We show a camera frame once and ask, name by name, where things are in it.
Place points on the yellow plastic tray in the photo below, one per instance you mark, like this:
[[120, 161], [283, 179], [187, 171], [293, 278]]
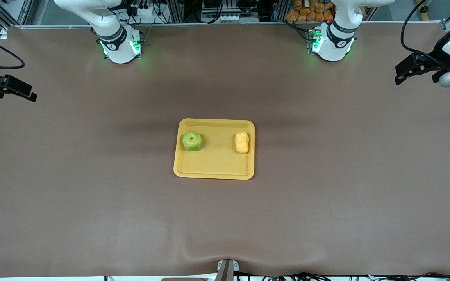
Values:
[[217, 164]]

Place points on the white power strip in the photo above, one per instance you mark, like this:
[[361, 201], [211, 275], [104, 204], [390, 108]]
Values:
[[147, 9]]

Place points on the yellow potato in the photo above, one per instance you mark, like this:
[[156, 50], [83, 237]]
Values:
[[242, 143]]

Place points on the grey electronic device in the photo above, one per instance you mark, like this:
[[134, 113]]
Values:
[[229, 17]]

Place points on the pile of orange food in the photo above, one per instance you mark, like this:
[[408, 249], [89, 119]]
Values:
[[307, 13]]

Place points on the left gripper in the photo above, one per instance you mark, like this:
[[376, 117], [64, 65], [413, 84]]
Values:
[[434, 59]]

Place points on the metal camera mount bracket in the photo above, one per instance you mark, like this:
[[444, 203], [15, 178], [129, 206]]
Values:
[[227, 271]]

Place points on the aluminium table frame rail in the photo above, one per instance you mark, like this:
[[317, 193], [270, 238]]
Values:
[[209, 24]]

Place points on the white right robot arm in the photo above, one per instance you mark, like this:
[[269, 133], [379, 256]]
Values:
[[119, 50]]

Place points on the green apple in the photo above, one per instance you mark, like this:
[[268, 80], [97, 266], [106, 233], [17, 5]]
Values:
[[191, 141]]

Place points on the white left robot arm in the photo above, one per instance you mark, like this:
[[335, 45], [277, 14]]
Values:
[[332, 48]]

